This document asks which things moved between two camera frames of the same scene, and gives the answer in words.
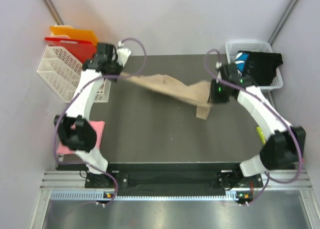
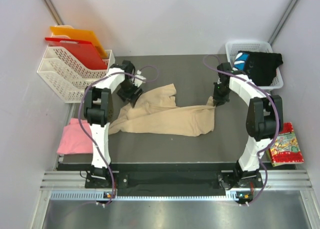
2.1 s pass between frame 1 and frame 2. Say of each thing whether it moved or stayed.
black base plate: stayed
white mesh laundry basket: stayed
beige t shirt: moved
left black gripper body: moved
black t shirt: stayed
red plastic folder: stayed
